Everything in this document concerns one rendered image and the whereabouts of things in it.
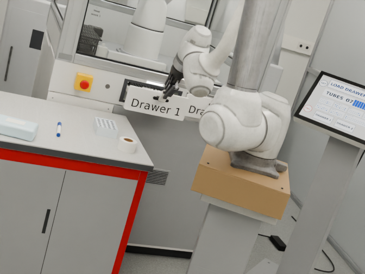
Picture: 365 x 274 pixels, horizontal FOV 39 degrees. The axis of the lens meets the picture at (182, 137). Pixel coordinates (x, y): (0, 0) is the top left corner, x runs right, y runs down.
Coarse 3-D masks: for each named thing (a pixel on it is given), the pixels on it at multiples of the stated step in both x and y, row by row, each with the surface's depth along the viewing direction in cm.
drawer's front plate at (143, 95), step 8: (128, 88) 231; (136, 88) 230; (144, 88) 233; (128, 96) 231; (136, 96) 232; (144, 96) 233; (152, 96) 234; (176, 96) 237; (128, 104) 232; (136, 104) 233; (144, 104) 234; (160, 104) 236; (168, 104) 237; (176, 104) 238; (184, 104) 240; (144, 112) 235; (152, 112) 237; (160, 112) 238; (168, 112) 239; (176, 112) 240; (184, 112) 241
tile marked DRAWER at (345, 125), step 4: (336, 120) 250; (340, 120) 250; (336, 124) 249; (340, 124) 249; (344, 124) 248; (348, 124) 248; (352, 124) 247; (340, 128) 247; (344, 128) 247; (348, 128) 247; (352, 128) 246; (352, 132) 245
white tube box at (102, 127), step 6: (96, 120) 211; (102, 120) 215; (108, 120) 217; (96, 126) 208; (102, 126) 207; (108, 126) 210; (114, 126) 212; (96, 132) 205; (102, 132) 206; (108, 132) 206; (114, 132) 207; (114, 138) 208
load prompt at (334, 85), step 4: (332, 80) 262; (328, 84) 262; (332, 84) 261; (336, 84) 261; (340, 84) 260; (344, 84) 260; (332, 88) 260; (336, 88) 260; (340, 88) 259; (344, 88) 259; (348, 88) 258; (352, 88) 258; (356, 88) 257; (344, 92) 257; (348, 92) 257; (352, 92) 256; (356, 92) 256; (360, 92) 255; (364, 92) 255; (356, 96) 255; (360, 96) 254; (364, 96) 254; (364, 100) 253
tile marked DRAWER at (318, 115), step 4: (316, 112) 255; (320, 112) 254; (312, 116) 254; (316, 116) 254; (320, 116) 253; (324, 116) 253; (328, 116) 252; (332, 116) 252; (320, 120) 252; (324, 120) 252; (328, 120) 251; (332, 120) 251
